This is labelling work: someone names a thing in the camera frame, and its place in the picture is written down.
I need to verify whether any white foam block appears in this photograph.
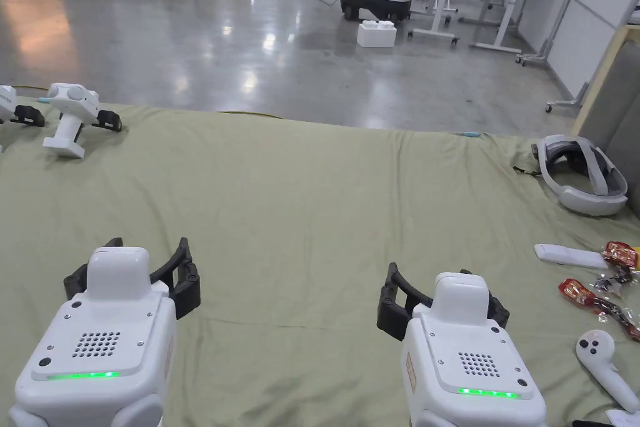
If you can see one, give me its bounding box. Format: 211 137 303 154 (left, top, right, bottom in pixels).
356 19 398 50

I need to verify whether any white and grey headset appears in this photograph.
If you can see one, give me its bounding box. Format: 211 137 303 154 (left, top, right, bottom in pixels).
530 134 630 218

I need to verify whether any crumpled foil wrapper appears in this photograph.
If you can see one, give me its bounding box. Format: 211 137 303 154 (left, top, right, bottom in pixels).
591 269 626 295

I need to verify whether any spare white hand-held gripper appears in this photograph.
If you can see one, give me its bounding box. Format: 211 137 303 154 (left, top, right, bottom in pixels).
41 82 124 161
0 85 46 128

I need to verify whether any grey padded headboard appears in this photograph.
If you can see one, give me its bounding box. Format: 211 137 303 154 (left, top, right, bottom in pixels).
572 26 640 222

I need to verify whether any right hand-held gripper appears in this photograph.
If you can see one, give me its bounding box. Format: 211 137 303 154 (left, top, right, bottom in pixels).
377 261 549 427

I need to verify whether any flat white remote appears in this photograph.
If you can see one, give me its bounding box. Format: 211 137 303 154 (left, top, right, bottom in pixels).
533 243 609 269

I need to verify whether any long red snack packet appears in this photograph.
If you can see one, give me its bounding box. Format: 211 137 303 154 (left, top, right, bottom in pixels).
557 278 640 343

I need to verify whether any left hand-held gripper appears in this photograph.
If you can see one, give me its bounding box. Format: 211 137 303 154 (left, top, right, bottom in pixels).
9 236 203 427

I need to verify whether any white hand controller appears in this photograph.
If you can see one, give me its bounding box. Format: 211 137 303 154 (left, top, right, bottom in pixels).
574 329 637 413

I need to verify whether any bed with pale green sheet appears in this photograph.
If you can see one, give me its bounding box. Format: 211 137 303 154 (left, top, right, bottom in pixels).
0 103 640 427

